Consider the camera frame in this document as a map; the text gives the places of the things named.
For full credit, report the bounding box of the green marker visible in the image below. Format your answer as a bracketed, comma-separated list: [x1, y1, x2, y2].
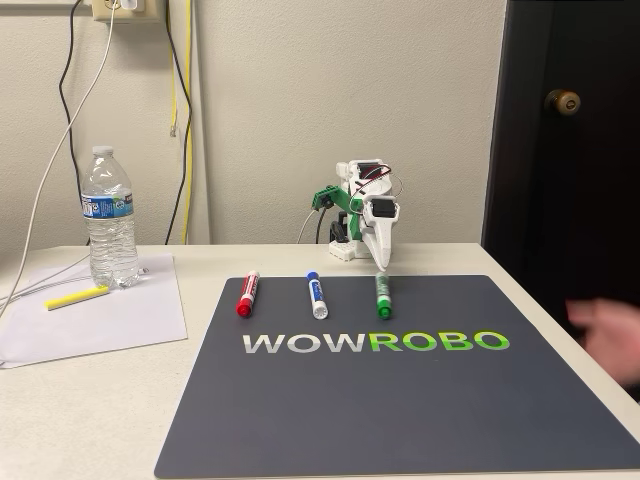
[374, 272, 394, 321]

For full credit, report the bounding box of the red marker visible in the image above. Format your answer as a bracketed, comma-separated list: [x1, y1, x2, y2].
[235, 270, 263, 319]

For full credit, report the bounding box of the blue marker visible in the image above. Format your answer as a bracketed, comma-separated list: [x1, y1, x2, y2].
[304, 270, 330, 322]

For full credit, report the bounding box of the person's hand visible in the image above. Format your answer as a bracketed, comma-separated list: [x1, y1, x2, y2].
[564, 298, 640, 387]

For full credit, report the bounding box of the dark grey WOWROBO mat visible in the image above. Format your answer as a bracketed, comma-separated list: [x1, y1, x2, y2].
[153, 274, 640, 480]

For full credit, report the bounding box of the dark door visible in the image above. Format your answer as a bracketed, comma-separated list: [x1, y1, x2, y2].
[480, 0, 640, 404]

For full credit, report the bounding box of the brass door knob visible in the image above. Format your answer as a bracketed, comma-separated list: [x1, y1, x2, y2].
[543, 88, 582, 118]

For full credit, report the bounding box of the clear plastic water bottle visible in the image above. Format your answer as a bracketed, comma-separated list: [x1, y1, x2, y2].
[80, 145, 141, 290]

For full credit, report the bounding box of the white paper sheet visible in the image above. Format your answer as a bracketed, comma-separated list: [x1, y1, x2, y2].
[0, 252, 189, 370]

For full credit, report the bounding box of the yellow highlighter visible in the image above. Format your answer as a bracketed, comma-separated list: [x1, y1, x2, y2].
[44, 285, 111, 312]

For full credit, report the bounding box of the red servo wire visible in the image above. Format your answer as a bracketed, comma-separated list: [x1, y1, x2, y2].
[353, 164, 404, 200]

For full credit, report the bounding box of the green camera board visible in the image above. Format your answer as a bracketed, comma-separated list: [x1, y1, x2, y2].
[312, 184, 352, 213]

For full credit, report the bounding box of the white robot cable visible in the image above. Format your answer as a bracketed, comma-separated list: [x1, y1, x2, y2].
[298, 208, 322, 245]

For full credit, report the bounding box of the black cable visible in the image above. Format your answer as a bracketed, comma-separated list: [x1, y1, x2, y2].
[57, 0, 86, 194]
[163, 13, 194, 246]

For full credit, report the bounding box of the thin yellow cable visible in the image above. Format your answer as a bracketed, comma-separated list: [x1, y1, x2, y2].
[168, 29, 180, 138]

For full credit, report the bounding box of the thick yellow cable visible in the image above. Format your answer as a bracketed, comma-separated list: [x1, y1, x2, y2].
[181, 0, 195, 246]

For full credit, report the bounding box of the white charging cable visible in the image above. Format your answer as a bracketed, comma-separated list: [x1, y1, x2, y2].
[0, 259, 151, 307]

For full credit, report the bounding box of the beige wall outlet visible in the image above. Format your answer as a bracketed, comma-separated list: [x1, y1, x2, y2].
[91, 0, 163, 25]

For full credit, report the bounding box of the long white cable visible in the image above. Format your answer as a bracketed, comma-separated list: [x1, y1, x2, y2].
[0, 0, 119, 321]

